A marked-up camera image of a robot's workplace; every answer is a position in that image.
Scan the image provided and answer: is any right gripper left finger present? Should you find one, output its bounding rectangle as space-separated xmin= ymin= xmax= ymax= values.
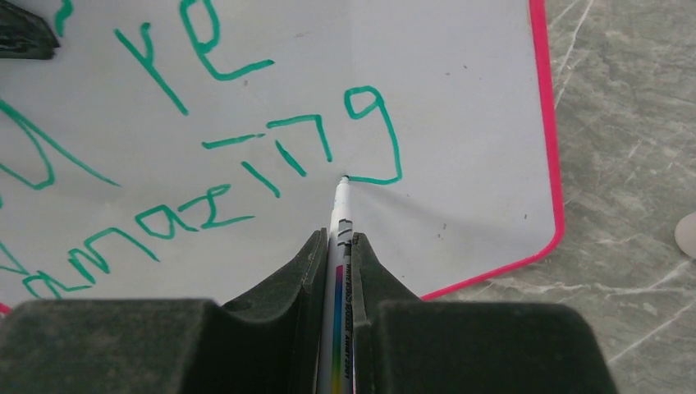
xmin=1 ymin=229 xmax=327 ymax=393

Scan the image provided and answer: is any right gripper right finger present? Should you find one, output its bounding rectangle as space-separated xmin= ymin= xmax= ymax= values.
xmin=351 ymin=233 xmax=617 ymax=393

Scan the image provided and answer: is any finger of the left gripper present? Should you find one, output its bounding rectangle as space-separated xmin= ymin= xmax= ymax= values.
xmin=1 ymin=0 xmax=60 ymax=60

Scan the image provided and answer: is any green whiteboard marker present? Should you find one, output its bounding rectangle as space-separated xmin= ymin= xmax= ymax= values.
xmin=316 ymin=176 xmax=353 ymax=393

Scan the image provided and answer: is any pink framed whiteboard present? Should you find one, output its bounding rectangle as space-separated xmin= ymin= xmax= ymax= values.
xmin=1 ymin=1 xmax=564 ymax=306

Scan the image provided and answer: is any white pvc pipe frame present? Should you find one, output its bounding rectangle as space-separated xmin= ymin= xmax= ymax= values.
xmin=674 ymin=212 xmax=696 ymax=259

